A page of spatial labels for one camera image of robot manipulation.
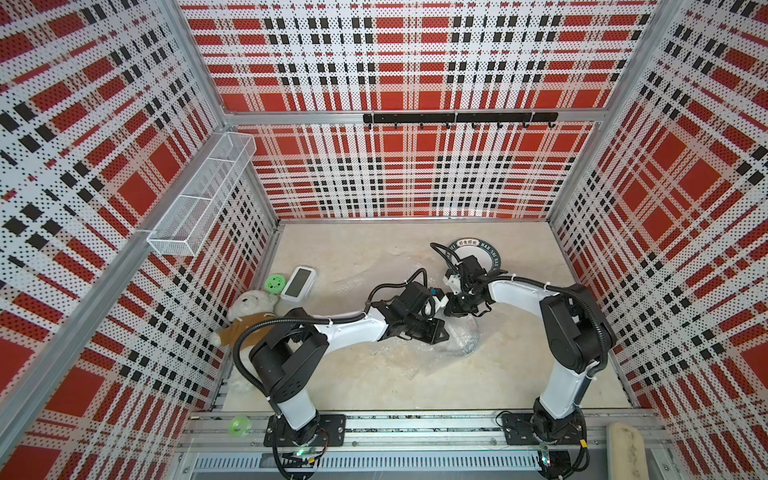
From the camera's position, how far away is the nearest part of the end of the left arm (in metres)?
0.66

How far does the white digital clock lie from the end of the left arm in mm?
366

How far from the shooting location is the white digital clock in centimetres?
97
